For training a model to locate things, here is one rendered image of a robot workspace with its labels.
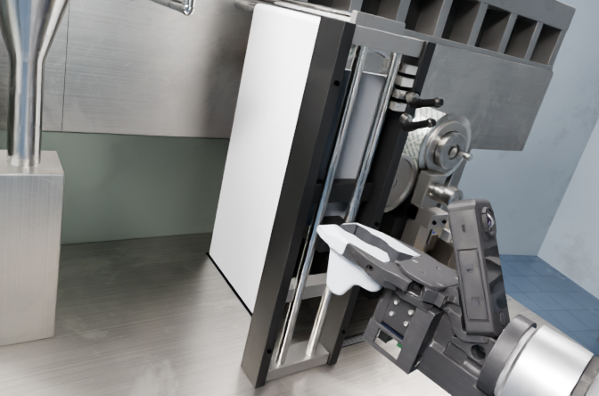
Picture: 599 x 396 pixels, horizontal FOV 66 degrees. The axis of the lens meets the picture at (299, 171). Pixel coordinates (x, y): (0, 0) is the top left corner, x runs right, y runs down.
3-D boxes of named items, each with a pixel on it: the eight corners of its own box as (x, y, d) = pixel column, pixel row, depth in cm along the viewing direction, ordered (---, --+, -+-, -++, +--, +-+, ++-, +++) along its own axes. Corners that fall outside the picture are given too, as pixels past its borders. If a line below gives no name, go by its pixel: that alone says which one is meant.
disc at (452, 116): (409, 182, 91) (433, 110, 86) (407, 181, 91) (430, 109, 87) (456, 181, 99) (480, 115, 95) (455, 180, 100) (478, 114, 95)
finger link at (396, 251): (326, 262, 53) (383, 309, 46) (343, 216, 52) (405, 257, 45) (345, 261, 55) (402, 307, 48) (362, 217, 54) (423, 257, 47)
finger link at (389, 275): (334, 259, 43) (420, 309, 39) (340, 243, 43) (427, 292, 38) (356, 251, 47) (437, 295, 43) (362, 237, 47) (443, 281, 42)
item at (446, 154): (448, 132, 88) (471, 136, 92) (440, 128, 90) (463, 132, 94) (434, 169, 90) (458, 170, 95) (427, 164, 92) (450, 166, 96)
